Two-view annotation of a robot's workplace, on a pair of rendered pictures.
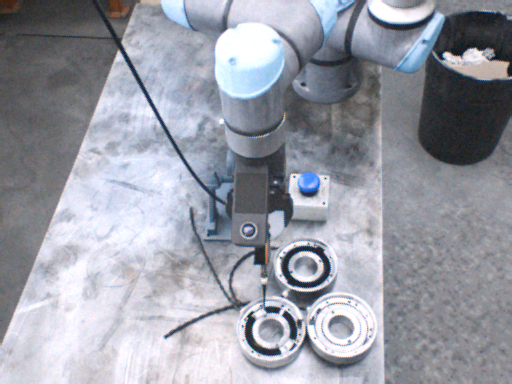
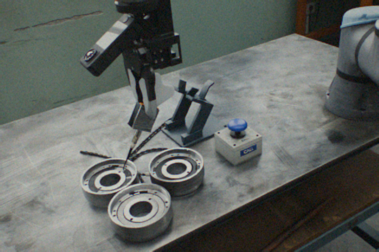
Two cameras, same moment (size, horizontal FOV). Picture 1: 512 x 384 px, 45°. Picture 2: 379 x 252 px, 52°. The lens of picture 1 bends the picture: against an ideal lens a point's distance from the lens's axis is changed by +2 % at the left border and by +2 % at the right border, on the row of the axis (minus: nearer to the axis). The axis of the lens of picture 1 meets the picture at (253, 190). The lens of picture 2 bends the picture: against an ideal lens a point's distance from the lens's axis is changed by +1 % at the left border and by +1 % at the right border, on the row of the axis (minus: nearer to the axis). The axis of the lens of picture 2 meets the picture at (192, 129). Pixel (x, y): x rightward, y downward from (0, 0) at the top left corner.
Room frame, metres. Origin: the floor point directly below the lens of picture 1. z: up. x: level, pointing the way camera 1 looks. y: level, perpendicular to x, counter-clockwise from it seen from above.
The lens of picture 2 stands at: (0.19, -0.55, 1.28)
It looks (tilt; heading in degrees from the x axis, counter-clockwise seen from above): 32 degrees down; 52
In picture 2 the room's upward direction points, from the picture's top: 6 degrees counter-clockwise
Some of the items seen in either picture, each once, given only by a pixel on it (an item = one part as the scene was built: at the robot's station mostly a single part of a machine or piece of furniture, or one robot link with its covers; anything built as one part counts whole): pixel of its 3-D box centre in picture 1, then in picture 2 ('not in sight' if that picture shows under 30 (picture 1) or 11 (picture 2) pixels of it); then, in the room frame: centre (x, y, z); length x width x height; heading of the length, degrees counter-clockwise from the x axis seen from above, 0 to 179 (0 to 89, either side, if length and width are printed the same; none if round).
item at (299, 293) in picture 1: (305, 269); (177, 171); (0.52, -0.07, 0.82); 0.10 x 0.10 x 0.04
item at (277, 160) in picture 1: (258, 164); (147, 35); (0.54, -0.01, 1.07); 0.09 x 0.08 x 0.12; 171
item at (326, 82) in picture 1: (327, 61); (360, 86); (1.00, -0.18, 0.85); 0.15 x 0.15 x 0.10
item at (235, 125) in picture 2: (308, 188); (237, 132); (0.67, -0.10, 0.85); 0.04 x 0.04 x 0.05
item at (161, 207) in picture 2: (340, 329); (141, 213); (0.41, -0.11, 0.82); 0.08 x 0.08 x 0.02
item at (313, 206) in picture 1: (309, 194); (240, 141); (0.67, -0.10, 0.82); 0.08 x 0.07 x 0.05; 169
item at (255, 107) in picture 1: (252, 78); not in sight; (0.54, -0.01, 1.23); 0.09 x 0.08 x 0.11; 144
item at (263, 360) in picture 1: (271, 332); (111, 183); (0.41, -0.01, 0.82); 0.10 x 0.10 x 0.04
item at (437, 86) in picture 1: (469, 93); not in sight; (1.49, -0.75, 0.21); 0.34 x 0.34 x 0.43
